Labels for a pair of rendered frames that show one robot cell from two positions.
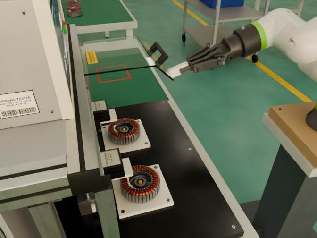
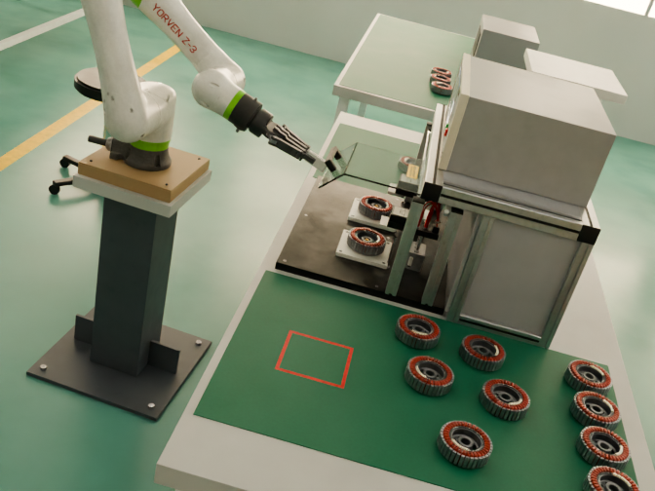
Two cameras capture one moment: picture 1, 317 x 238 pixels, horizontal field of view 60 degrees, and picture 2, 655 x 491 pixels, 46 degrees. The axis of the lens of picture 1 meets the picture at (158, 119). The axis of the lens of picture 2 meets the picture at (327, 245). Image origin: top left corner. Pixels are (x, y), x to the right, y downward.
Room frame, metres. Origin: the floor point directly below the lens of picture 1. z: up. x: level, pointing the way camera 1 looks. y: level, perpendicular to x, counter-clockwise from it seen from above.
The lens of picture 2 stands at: (2.66, 0.69, 1.83)
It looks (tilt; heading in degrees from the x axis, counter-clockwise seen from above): 28 degrees down; 200
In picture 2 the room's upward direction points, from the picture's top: 14 degrees clockwise
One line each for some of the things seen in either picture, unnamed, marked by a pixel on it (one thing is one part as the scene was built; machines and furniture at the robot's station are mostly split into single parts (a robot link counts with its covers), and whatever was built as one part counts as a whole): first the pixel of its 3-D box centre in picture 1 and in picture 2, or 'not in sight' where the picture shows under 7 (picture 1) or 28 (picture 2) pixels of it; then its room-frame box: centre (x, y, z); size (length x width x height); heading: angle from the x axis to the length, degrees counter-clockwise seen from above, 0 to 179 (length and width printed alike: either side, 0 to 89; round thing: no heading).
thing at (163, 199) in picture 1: (140, 189); (373, 214); (0.51, 0.05, 0.78); 0.15 x 0.15 x 0.01; 16
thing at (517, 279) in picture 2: not in sight; (517, 282); (0.82, 0.56, 0.91); 0.28 x 0.03 x 0.32; 106
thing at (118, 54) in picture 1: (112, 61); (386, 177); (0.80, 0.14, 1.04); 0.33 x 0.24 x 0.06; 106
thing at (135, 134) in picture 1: (124, 131); (366, 241); (0.74, 0.12, 0.80); 0.11 x 0.11 x 0.04
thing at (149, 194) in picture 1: (140, 183); (375, 207); (0.51, 0.05, 0.80); 0.11 x 0.11 x 0.04
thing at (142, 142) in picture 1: (124, 136); (364, 248); (0.74, 0.12, 0.78); 0.15 x 0.15 x 0.01; 16
